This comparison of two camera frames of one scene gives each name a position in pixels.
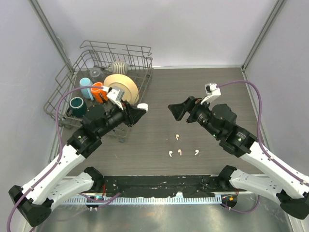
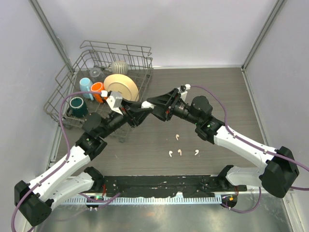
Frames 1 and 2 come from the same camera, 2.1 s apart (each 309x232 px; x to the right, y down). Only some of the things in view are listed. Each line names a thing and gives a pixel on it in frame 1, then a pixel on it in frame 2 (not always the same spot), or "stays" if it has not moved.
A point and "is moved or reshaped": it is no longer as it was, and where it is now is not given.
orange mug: [97, 92] stays
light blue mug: [86, 93] stays
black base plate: [162, 185] stays
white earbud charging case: [143, 106] is moved or reshaped
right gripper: [191, 104] -> [160, 111]
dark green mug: [77, 108] stays
